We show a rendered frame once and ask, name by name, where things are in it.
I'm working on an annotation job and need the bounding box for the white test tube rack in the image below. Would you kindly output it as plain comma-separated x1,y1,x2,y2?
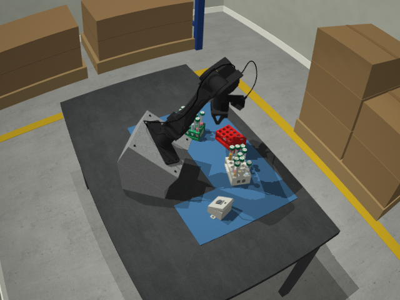
224,157,251,186

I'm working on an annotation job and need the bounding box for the blue bench mat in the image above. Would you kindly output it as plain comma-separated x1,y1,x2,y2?
174,102,297,245

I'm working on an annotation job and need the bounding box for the red rack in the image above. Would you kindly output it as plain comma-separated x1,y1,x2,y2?
215,125,247,151

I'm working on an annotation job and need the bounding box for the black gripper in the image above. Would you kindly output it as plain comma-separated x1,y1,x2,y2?
210,98,228,125

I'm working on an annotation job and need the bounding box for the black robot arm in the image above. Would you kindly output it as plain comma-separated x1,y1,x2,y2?
146,57,245,165

